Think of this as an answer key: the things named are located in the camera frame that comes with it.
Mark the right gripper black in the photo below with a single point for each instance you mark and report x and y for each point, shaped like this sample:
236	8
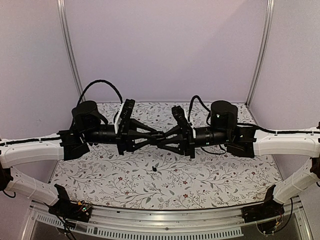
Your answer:
181	144

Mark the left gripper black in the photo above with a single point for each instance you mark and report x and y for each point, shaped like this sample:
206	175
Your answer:
135	123

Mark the black earbud charging case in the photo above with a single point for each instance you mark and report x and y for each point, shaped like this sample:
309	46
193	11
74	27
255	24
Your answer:
159	136

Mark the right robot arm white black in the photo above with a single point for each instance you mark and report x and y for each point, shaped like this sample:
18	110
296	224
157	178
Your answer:
288	142

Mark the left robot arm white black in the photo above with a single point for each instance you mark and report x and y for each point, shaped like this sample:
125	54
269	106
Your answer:
23	151

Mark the floral table mat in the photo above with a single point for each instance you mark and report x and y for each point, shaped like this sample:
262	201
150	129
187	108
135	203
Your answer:
212	179

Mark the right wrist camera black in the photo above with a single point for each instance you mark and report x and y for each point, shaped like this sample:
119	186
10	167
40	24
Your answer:
185	124

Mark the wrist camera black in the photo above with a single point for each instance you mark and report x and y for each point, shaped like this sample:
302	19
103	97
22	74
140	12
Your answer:
122	120
185	124

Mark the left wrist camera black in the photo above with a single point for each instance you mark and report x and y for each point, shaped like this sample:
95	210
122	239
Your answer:
122	120

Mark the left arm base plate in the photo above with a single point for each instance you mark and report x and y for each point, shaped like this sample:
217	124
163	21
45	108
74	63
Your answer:
65	208

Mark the aluminium front rail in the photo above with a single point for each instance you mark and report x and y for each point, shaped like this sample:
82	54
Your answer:
223	223

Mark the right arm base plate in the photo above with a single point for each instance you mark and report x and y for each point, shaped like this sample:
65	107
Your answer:
267	209

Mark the left aluminium corner post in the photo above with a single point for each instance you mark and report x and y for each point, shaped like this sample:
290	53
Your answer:
61	7

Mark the aluminium corner post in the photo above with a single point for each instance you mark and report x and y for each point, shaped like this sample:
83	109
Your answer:
262	51
61	7

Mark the right aluminium corner post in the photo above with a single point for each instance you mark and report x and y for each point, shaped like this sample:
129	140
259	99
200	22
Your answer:
262	51

